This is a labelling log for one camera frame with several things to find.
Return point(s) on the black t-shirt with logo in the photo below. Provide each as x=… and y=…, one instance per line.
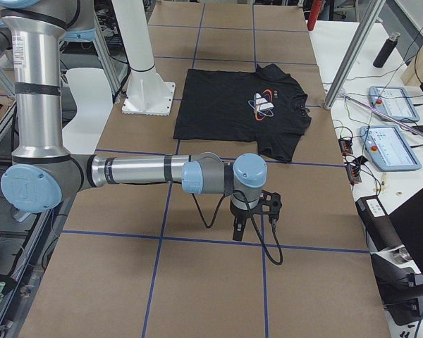
x=267, y=106

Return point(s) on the metal reacher grabber tool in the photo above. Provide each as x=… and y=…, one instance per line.
x=383, y=115

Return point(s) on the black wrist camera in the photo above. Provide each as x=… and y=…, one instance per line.
x=270, y=205

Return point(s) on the white plastic chair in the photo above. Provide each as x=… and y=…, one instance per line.
x=94, y=101

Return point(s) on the black water bottle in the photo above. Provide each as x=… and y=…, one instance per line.
x=386, y=50

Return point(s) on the orange circuit board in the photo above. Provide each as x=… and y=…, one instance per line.
x=345, y=146

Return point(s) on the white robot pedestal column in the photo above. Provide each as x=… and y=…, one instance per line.
x=146, y=92

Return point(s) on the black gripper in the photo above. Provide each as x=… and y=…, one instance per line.
x=240, y=214

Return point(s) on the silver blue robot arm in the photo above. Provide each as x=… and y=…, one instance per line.
x=44, y=173

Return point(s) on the aluminium frame post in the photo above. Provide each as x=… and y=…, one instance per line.
x=359, y=38

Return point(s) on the black monitor on stand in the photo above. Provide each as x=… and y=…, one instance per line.
x=401, y=290

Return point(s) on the far teach pendant tablet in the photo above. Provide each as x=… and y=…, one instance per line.
x=393, y=102

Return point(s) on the black box with label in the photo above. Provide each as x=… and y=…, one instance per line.
x=380, y=233

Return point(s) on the near teach pendant tablet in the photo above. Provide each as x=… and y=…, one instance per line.
x=388, y=149

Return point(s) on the red fire extinguisher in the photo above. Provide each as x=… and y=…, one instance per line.
x=314, y=14

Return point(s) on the teach pendant tablet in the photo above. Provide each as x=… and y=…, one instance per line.
x=393, y=102
x=388, y=149

